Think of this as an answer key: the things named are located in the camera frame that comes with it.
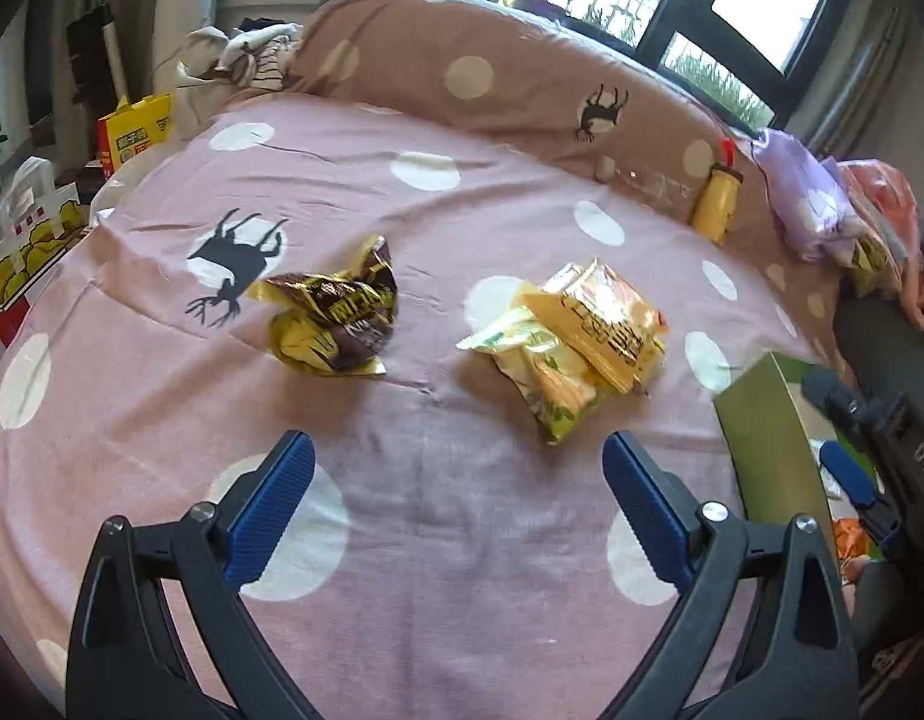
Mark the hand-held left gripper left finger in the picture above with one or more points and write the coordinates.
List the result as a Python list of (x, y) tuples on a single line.
[(271, 510)]

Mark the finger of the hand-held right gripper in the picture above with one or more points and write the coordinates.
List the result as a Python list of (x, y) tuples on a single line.
[(841, 401), (848, 474)]

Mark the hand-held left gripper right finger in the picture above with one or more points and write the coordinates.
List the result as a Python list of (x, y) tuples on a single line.
[(649, 510)]

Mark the orange snack bag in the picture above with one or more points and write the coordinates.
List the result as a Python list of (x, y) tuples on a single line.
[(852, 536)]

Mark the green cardboard box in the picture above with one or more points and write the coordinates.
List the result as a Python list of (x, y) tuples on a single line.
[(769, 435)]

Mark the green yellow snack packet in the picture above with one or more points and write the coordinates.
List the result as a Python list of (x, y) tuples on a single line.
[(552, 397)]

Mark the yellow rice cracker packet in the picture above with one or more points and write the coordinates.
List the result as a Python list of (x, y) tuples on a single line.
[(604, 322)]

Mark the brown yellow chocolate packet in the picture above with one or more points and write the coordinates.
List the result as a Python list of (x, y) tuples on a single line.
[(334, 315)]

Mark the grey sofa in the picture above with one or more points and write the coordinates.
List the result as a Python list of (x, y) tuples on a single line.
[(882, 337)]

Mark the yellow printed cloth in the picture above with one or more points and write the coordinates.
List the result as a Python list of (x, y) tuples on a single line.
[(871, 262)]

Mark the pink polka dot bedsheet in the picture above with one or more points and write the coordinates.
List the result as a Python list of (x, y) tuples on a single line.
[(432, 540)]

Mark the orange printed cloth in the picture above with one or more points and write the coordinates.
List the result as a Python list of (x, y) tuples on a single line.
[(889, 195)]

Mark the purple printed cloth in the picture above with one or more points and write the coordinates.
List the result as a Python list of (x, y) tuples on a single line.
[(799, 187)]

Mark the yellow bottle red cap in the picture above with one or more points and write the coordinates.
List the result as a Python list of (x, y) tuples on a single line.
[(717, 202)]

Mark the clear plastic bottle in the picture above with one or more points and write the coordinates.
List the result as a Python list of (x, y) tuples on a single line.
[(649, 180)]

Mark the white yellow shopping bag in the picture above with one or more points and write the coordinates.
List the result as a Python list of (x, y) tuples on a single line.
[(27, 262)]

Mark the yellow red paper bag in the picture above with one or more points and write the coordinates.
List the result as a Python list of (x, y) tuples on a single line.
[(136, 135)]

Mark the black framed window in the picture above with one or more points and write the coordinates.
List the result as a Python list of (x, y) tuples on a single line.
[(762, 0)]

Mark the white plastic bag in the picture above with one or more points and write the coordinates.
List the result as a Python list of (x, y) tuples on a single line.
[(27, 180)]

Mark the crumpled white cloth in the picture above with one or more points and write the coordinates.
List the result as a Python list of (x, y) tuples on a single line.
[(207, 60)]

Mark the brown polka dot bolster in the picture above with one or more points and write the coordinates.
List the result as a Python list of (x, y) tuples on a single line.
[(522, 67)]

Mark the white paper roll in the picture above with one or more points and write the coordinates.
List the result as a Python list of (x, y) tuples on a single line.
[(188, 7)]

